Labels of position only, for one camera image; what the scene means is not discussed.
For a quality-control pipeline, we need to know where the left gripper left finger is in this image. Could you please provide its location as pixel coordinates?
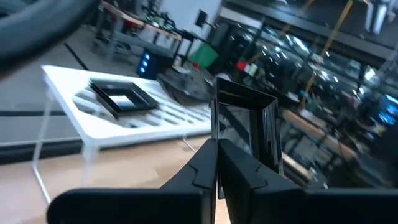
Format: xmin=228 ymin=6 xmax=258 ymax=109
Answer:
xmin=46 ymin=138 xmax=218 ymax=224

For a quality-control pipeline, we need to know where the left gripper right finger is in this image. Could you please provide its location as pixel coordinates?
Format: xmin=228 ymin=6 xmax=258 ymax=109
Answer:
xmin=218 ymin=139 xmax=398 ymax=224

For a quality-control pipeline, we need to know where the blue lit computer case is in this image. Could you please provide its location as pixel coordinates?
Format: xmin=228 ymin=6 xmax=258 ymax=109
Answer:
xmin=136 ymin=50 xmax=158 ymax=80

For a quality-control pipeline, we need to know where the green bin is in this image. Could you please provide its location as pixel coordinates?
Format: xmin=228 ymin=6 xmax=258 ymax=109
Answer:
xmin=188 ymin=42 xmax=220 ymax=68

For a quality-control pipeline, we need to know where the wooden top background table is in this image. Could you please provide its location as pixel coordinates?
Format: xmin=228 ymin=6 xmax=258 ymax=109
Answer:
xmin=93 ymin=0 xmax=183 ymax=62

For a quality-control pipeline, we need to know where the black monitor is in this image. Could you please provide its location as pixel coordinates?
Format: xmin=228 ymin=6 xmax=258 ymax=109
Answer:
xmin=195 ymin=9 xmax=209 ymax=29

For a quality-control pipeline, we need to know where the white wire shelf rack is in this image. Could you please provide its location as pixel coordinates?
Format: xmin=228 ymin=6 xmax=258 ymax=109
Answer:
xmin=32 ymin=64 xmax=218 ymax=205

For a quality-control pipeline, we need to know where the yellow diagonal post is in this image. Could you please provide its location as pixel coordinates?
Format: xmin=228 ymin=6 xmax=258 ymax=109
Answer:
xmin=299 ymin=0 xmax=354 ymax=108

